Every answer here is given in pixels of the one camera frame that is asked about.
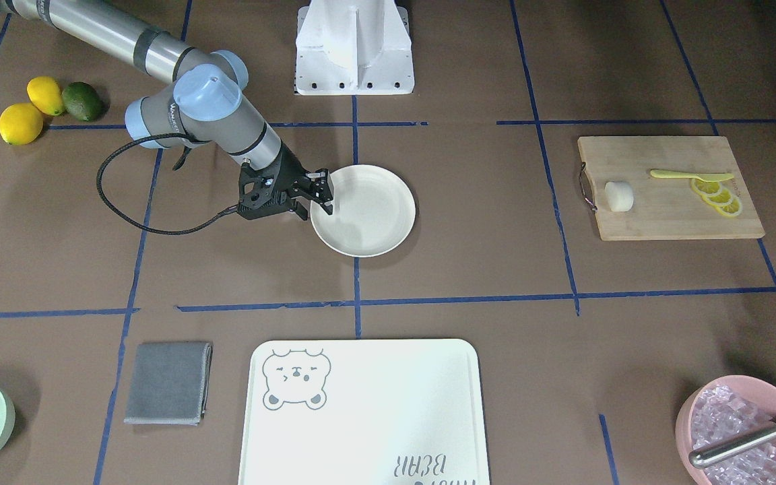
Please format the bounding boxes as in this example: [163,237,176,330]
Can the pink bowl with ice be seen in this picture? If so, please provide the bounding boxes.
[674,375,776,484]

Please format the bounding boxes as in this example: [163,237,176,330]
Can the yellow lemon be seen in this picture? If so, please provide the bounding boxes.
[0,102,45,146]
[26,76,67,117]

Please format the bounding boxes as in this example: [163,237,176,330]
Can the wooden cutting board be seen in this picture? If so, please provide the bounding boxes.
[578,136,766,240]

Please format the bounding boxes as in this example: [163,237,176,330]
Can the yellow lemon near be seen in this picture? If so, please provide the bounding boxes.
[0,102,45,146]

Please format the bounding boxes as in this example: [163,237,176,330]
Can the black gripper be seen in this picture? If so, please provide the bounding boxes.
[236,147,335,222]

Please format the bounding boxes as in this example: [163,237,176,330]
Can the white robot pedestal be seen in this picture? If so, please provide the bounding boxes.
[294,1,416,96]

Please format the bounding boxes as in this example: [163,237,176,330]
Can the yellow lemon far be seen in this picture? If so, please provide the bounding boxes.
[26,76,67,117]

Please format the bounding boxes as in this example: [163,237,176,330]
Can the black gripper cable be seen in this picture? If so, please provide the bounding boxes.
[96,132,240,236]

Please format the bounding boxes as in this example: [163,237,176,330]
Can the grey folded cloth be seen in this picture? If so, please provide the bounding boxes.
[123,341,214,426]

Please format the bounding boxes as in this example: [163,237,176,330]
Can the yellow plastic knife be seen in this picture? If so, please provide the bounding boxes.
[649,169,735,183]

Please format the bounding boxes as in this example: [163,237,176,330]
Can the green lime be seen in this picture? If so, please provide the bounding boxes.
[62,81,106,122]

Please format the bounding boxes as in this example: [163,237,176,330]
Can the lemon slices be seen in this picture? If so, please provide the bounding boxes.
[690,179,744,218]

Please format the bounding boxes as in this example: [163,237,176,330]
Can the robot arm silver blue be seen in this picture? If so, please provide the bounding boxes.
[0,1,333,220]

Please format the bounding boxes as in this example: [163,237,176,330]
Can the cream round plate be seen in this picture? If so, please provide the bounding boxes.
[310,164,418,258]

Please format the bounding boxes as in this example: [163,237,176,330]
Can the white bear tray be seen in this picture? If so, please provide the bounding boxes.
[238,338,492,484]

